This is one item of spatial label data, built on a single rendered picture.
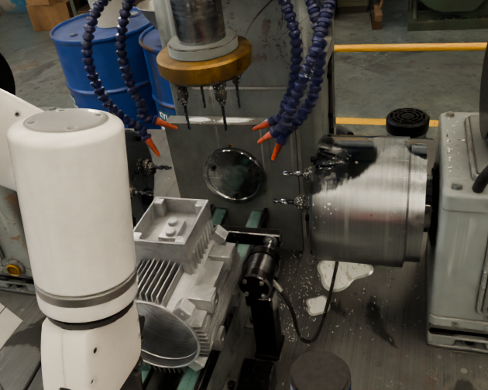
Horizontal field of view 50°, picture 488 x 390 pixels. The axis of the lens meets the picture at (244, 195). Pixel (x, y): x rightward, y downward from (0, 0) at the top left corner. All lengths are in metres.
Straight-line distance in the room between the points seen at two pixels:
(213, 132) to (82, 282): 0.78
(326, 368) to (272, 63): 0.79
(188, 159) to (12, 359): 0.57
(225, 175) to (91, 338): 0.80
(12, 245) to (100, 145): 0.94
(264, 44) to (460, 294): 0.64
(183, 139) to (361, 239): 0.47
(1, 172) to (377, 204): 0.63
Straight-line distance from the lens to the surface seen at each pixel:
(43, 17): 6.84
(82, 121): 0.41
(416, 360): 1.10
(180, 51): 0.97
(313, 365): 0.55
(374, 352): 1.10
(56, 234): 0.41
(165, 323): 0.99
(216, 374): 0.99
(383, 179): 0.94
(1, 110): 0.49
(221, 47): 0.96
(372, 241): 0.96
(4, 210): 1.25
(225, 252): 0.91
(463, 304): 1.04
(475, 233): 0.93
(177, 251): 0.84
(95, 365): 0.48
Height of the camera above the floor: 1.66
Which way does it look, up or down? 34 degrees down
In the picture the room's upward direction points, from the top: 8 degrees counter-clockwise
